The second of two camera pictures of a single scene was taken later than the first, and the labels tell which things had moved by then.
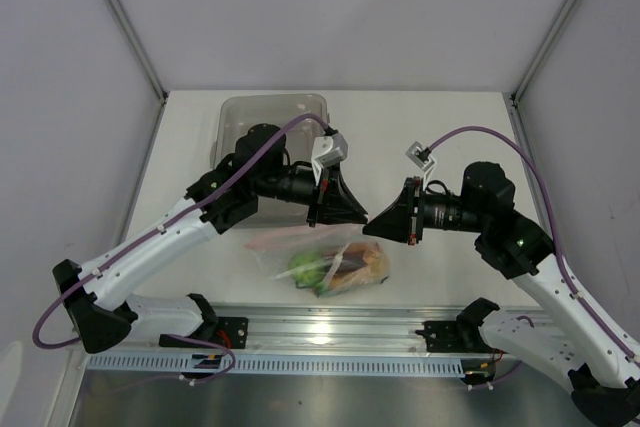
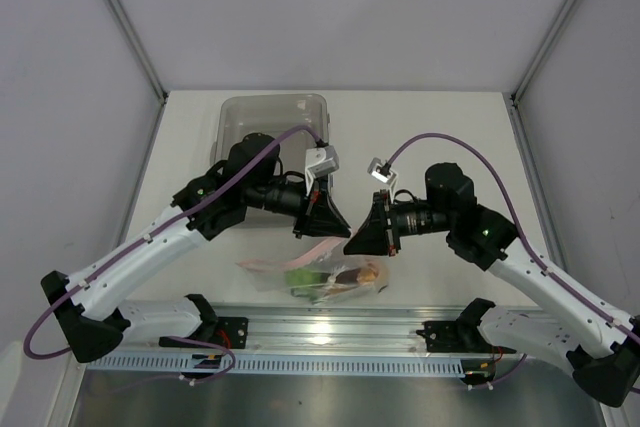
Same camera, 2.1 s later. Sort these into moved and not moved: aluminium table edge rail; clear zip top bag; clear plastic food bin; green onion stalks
Moved: clear zip top bag; green onion stalks
Not moved: aluminium table edge rail; clear plastic food bin
